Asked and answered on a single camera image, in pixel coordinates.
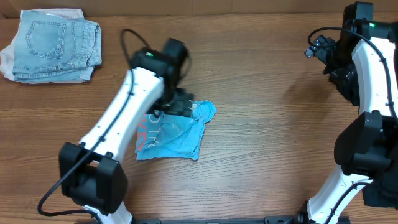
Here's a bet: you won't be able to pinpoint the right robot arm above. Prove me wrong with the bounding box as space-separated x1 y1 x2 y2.
295 17 397 223

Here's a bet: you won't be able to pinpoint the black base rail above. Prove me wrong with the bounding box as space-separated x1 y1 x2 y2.
133 215 351 224

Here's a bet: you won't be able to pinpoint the black t-shirt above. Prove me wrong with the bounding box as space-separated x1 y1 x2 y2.
363 22 397 208

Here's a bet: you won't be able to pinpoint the folded pale pink garment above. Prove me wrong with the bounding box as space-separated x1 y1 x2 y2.
0 8 95 84

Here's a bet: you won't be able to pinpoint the folded light denim shorts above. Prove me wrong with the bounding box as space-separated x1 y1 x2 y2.
12 10 103 83

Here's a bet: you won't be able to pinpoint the light blue printed t-shirt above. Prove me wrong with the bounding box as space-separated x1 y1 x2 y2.
135 100 217 161

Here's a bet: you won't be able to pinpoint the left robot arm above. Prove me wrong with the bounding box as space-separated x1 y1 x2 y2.
58 46 193 223

